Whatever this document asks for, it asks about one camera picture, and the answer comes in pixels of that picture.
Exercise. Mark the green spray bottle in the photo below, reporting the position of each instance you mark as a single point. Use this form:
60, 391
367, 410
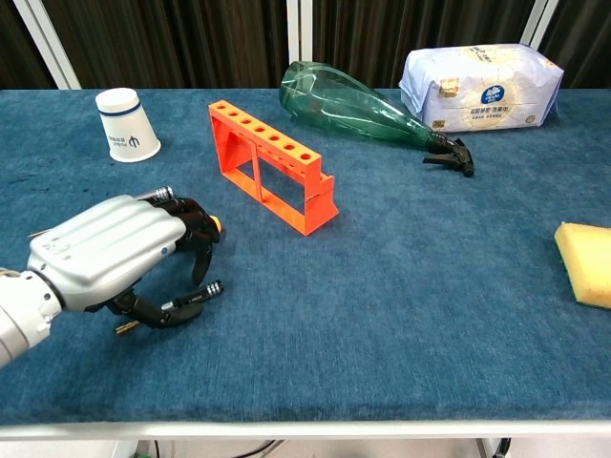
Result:
334, 105

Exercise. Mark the white table frame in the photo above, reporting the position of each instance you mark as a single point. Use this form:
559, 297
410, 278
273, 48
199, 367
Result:
305, 430

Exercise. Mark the blue table cloth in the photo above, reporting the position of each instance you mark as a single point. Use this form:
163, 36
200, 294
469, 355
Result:
382, 310

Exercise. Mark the yellow sponge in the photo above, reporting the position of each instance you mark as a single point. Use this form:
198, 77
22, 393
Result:
589, 262

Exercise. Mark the black orange flathead screwdriver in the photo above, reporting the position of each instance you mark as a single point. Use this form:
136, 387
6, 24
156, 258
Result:
217, 224

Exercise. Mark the white frame post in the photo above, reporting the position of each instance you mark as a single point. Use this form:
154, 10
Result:
50, 47
300, 28
538, 24

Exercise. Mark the white tissue pack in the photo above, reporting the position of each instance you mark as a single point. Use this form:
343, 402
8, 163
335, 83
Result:
477, 86

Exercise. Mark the orange test tube rack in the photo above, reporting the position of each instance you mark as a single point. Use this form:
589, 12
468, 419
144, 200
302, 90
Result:
321, 210

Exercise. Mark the white round bottle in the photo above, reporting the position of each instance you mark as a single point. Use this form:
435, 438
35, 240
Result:
126, 129

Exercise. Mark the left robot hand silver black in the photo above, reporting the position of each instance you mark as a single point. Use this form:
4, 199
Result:
105, 238

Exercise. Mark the dark curtain panel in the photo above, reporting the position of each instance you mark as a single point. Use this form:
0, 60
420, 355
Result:
143, 43
382, 33
587, 33
14, 57

